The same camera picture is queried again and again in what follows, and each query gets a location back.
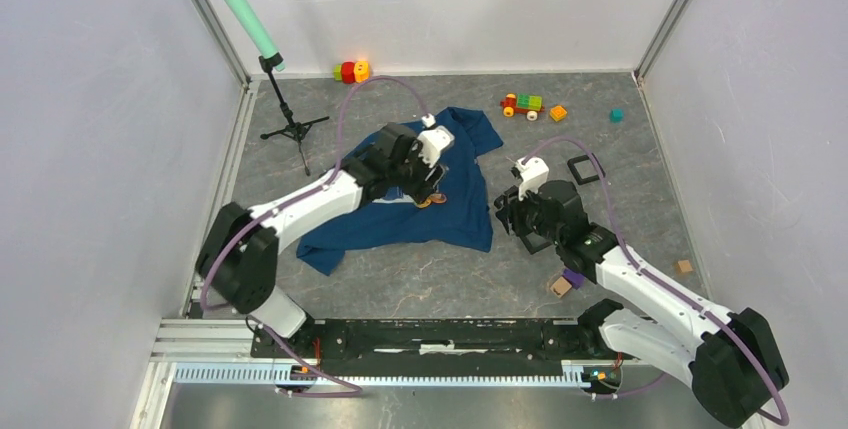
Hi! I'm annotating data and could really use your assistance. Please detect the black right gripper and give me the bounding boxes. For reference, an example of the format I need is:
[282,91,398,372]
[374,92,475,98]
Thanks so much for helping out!
[495,178,563,246]

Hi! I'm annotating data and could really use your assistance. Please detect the blue Mickey Mouse t-shirt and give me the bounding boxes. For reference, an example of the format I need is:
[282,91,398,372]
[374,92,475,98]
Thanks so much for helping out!
[296,107,503,275]

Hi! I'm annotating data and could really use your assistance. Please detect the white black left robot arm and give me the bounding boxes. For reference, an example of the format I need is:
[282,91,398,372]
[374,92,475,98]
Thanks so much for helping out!
[195,117,454,357]

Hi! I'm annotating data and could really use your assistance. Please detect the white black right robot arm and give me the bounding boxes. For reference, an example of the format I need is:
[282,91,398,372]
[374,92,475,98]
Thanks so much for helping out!
[494,180,790,428]

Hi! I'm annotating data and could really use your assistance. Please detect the purple cube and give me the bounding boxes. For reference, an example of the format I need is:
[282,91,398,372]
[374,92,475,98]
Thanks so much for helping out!
[562,269,585,289]

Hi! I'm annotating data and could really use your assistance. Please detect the tan wooden cube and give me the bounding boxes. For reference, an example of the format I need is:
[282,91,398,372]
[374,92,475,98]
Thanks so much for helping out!
[549,276,573,298]

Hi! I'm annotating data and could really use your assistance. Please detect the red green orange toy blocks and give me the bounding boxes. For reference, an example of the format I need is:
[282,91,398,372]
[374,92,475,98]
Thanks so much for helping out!
[333,60,372,84]

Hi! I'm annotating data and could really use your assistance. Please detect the orange toy brick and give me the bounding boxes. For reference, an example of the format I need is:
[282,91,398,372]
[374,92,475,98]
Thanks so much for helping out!
[548,105,568,122]

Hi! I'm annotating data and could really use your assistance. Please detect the black tripod microphone stand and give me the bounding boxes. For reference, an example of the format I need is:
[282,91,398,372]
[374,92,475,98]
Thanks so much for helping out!
[258,53,329,176]

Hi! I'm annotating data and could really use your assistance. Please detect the colourful toy block train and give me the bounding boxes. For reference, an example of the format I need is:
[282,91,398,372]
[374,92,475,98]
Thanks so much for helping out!
[500,93,545,121]

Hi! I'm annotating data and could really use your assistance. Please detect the teal small cube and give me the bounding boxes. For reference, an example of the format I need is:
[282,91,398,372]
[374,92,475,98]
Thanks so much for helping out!
[609,108,624,123]

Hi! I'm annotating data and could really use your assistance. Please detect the brown wooden cube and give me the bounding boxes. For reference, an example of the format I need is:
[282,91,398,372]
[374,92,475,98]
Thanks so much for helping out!
[674,260,694,275]

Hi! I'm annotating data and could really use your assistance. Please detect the mint green microphone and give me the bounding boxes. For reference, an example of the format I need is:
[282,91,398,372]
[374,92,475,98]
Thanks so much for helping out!
[223,0,285,72]

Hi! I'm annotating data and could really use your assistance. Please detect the black square frame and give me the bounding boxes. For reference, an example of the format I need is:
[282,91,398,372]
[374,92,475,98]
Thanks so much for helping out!
[519,233,552,255]
[567,154,606,186]

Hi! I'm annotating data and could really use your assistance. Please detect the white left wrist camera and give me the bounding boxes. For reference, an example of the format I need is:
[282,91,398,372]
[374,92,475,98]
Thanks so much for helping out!
[417,114,455,168]

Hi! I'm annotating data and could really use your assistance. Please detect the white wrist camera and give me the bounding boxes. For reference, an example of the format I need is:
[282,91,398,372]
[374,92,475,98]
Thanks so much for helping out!
[512,156,549,201]
[417,114,455,168]

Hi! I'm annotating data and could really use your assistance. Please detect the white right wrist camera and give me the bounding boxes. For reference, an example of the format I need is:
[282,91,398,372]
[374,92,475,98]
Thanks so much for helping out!
[512,156,549,201]

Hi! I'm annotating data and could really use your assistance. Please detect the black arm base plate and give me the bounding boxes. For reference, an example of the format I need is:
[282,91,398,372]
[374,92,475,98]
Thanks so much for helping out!
[286,318,627,377]

